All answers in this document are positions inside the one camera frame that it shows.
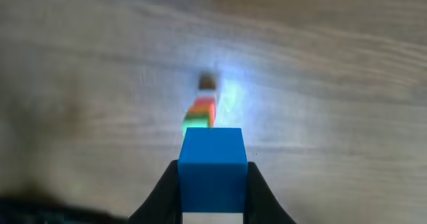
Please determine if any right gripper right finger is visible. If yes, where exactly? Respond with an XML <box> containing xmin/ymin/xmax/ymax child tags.
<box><xmin>243</xmin><ymin>161</ymin><xmax>298</xmax><ymax>224</ymax></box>

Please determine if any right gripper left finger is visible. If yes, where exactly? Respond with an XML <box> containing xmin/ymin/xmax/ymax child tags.
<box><xmin>128</xmin><ymin>159</ymin><xmax>183</xmax><ymax>224</ymax></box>

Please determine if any blue cube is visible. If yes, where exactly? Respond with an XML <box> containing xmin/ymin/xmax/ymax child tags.
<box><xmin>177</xmin><ymin>127</ymin><xmax>249</xmax><ymax>214</ymax></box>

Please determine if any green cube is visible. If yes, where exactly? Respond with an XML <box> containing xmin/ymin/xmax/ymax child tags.
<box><xmin>181</xmin><ymin>115</ymin><xmax>211</xmax><ymax>137</ymax></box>

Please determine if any orange cube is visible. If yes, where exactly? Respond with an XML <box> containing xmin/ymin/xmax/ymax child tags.
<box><xmin>187</xmin><ymin>104</ymin><xmax>216</xmax><ymax>128</ymax></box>

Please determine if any red cube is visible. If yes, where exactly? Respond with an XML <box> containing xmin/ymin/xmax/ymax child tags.
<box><xmin>194</xmin><ymin>89</ymin><xmax>218</xmax><ymax>109</ymax></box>

